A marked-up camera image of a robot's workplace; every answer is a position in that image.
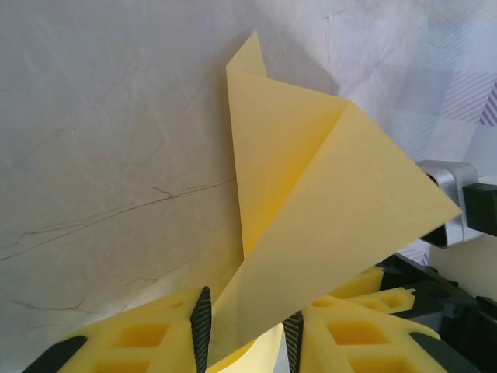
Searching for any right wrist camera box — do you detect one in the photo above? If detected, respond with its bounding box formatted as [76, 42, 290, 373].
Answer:
[415, 159, 497, 249]

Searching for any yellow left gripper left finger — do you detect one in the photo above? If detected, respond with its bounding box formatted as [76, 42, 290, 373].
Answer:
[23, 285, 213, 373]

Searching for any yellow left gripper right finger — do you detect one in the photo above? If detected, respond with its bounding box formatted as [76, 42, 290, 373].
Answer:
[283, 294, 482, 373]

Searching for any yellow cloth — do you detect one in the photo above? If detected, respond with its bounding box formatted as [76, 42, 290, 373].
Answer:
[207, 30, 463, 373]

